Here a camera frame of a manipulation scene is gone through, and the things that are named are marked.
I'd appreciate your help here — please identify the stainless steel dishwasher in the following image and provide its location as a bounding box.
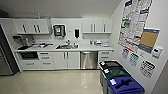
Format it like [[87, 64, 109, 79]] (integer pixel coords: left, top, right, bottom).
[[80, 50, 99, 70]]

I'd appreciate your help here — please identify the steel kitchen sink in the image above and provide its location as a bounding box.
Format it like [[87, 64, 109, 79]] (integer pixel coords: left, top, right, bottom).
[[55, 44, 79, 50]]

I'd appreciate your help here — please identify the white drawer cabinet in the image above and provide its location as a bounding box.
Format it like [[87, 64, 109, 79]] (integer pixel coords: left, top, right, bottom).
[[38, 51, 54, 70], [98, 49, 116, 63]]

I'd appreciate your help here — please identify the dark paper towel dispenser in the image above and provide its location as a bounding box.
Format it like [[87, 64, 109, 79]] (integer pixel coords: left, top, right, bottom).
[[52, 24, 67, 38]]

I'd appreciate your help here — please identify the small green bottle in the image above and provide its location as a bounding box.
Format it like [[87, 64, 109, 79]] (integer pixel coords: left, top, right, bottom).
[[36, 13, 41, 20]]

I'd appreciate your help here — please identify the grey bin with blue lid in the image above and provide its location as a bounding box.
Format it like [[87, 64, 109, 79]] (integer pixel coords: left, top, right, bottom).
[[108, 76, 146, 94]]

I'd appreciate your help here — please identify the black coffee maker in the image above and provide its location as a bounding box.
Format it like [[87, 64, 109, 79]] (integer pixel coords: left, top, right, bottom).
[[13, 34, 34, 51]]

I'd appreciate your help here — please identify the small paper wall sign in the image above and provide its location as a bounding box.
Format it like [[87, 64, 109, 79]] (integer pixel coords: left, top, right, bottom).
[[121, 48, 130, 60], [129, 52, 140, 67], [139, 59, 157, 79]]

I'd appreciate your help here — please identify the large printed wall poster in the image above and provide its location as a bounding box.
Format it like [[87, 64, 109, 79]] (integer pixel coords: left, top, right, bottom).
[[118, 0, 154, 53]]

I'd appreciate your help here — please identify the white wall thermostat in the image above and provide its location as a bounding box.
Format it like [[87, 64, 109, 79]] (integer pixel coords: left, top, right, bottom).
[[151, 45, 164, 59]]

